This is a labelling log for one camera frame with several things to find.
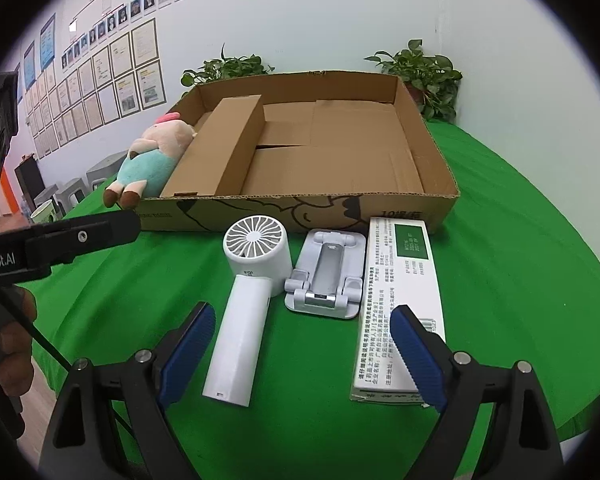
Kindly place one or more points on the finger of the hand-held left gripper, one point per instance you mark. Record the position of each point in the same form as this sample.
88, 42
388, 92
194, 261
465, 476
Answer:
80, 235

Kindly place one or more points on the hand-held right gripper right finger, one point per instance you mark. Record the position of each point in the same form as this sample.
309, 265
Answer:
415, 355

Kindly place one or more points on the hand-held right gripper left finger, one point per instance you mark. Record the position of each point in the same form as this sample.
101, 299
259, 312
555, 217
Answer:
190, 350

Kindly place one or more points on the white medicine box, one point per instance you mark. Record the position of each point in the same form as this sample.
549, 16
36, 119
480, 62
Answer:
380, 310

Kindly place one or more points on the white handheld fan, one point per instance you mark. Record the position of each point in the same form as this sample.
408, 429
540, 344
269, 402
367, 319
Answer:
240, 320

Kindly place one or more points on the plush pig toy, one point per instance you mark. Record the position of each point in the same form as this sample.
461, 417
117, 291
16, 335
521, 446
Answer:
150, 160

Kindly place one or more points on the person's left hand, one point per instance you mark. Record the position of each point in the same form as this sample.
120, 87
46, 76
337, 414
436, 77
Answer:
17, 372

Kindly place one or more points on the green patterned paper cup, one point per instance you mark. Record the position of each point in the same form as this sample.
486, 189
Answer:
44, 212

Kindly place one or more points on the grey plastic stool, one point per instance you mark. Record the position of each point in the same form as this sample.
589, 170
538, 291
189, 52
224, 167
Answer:
45, 195
102, 167
72, 192

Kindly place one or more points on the black cabinet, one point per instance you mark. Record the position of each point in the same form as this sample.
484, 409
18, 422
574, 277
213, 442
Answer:
30, 182

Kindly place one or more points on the green tablecloth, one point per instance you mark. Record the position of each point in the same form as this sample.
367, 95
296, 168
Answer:
505, 260

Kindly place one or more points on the long brown cardboard box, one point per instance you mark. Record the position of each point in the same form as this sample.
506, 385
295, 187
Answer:
220, 150

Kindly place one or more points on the potted green plant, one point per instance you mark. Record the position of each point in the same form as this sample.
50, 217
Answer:
220, 70
425, 75

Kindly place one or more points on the wall of framed certificates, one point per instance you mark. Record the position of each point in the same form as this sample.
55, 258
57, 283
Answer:
105, 85

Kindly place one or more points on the blue wall poster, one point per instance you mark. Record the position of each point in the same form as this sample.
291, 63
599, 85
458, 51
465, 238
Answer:
28, 65
47, 37

